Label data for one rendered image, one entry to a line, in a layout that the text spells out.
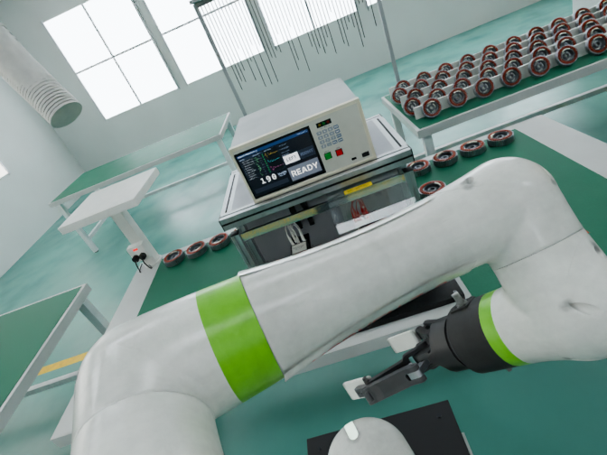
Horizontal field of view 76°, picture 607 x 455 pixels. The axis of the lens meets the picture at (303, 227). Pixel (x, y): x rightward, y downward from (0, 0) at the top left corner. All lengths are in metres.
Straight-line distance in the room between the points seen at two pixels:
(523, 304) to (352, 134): 0.90
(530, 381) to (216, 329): 1.73
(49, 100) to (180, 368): 1.83
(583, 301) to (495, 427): 1.44
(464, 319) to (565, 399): 1.43
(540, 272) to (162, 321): 0.37
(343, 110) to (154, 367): 1.02
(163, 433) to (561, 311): 0.37
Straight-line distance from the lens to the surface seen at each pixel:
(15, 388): 2.11
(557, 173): 1.75
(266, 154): 1.27
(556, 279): 0.46
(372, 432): 0.67
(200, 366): 0.36
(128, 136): 8.32
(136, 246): 2.14
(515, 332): 0.50
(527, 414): 1.90
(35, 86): 2.15
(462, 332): 0.54
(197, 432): 0.33
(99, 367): 0.38
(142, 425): 0.33
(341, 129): 1.26
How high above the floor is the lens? 1.65
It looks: 30 degrees down
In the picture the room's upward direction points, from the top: 24 degrees counter-clockwise
